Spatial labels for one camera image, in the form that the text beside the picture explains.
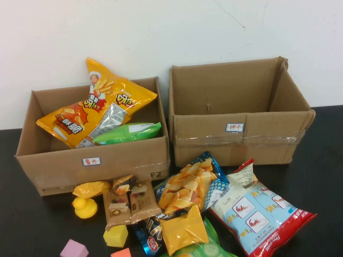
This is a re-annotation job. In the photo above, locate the small orange black snack packet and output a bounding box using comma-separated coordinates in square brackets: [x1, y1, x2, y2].
[111, 173, 138, 195]

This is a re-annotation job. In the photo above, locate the black blue snack packet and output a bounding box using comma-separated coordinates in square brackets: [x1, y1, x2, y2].
[133, 216, 167, 256]

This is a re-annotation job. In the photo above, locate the yellow foam cube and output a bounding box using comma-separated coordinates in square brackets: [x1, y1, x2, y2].
[103, 224, 129, 248]

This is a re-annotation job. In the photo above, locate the pink foam cube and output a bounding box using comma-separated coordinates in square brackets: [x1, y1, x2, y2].
[59, 239, 90, 257]

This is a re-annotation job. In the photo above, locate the orange potato fries snack bag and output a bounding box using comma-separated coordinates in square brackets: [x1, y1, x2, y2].
[76, 77, 158, 149]
[36, 57, 129, 149]

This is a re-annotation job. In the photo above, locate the blue wavy chips bag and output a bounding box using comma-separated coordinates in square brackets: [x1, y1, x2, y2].
[153, 151, 230, 215]

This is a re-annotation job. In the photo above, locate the cardboard box with F2 print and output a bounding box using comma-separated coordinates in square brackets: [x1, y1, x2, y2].
[15, 77, 170, 197]

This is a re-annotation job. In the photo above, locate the red white shrimp cracker bag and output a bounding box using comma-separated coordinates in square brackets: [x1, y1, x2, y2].
[208, 158, 318, 256]

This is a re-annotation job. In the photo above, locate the yellow rubber duck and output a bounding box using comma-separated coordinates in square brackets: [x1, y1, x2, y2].
[71, 197, 99, 220]

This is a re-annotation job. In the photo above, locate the small yellow foil packet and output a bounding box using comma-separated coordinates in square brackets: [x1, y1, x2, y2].
[72, 181, 112, 199]

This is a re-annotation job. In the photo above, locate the large yellow foil packet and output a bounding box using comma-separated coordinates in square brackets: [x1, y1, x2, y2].
[159, 205, 210, 256]

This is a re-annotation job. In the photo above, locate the orange foam cube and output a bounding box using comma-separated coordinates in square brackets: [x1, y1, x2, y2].
[110, 247, 132, 257]

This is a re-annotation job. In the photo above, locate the cardboard box with clear tape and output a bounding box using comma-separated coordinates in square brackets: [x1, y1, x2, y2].
[168, 56, 317, 168]

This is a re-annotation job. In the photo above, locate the green cucumber chips bag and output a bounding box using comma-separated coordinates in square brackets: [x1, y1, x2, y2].
[160, 216, 237, 257]

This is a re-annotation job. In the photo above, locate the green snack bag white label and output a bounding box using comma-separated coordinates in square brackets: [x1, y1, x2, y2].
[92, 122, 162, 146]

